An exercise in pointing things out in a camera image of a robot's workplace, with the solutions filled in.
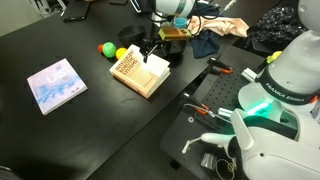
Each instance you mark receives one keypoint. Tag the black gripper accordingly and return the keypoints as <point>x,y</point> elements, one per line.
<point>156,45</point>

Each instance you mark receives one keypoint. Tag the brown hardcover book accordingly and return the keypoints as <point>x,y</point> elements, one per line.
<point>136,75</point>

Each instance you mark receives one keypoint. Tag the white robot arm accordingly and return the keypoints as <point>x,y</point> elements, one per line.
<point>286,73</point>

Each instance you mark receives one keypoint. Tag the large black bowl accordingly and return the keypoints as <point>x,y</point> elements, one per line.
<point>178,50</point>

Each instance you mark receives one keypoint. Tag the blue and white book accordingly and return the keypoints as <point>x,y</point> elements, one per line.
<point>56,85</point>

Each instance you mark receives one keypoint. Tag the yellow orange ball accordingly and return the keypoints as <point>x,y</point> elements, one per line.
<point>120,52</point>

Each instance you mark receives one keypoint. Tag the green ball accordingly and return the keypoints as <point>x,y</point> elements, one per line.
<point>109,50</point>

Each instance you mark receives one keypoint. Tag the dark blue cloth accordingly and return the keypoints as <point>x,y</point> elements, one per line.
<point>205,45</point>

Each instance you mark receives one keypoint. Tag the small red ball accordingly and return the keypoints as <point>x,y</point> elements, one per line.
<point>100,48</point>

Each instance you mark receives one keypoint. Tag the small metal washer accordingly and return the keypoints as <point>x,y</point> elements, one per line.
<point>190,117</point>

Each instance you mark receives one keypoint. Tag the black flat device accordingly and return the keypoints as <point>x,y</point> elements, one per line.
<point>76,11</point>

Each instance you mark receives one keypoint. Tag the silver metal block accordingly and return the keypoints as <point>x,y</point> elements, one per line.
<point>248,75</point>

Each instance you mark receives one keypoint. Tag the metal chair legs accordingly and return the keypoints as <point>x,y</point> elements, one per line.
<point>50,5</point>

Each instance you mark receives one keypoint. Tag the yellow green object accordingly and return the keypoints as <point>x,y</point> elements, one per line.
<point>275,56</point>

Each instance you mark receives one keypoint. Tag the small clear plastic bag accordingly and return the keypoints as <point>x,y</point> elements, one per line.
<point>208,161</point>

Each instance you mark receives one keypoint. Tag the black speckled cloth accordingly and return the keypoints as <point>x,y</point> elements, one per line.
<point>276,23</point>

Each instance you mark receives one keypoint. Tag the tan rubber band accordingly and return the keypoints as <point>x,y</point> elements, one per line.
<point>230,165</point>

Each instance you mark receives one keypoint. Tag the dark grey rounded object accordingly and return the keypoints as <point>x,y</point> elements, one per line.
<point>8,174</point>

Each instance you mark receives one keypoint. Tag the olive wrist camera box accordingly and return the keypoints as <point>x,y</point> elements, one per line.
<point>175,33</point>

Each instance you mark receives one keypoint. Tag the black perforated mount board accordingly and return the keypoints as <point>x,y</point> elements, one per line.
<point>230,86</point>

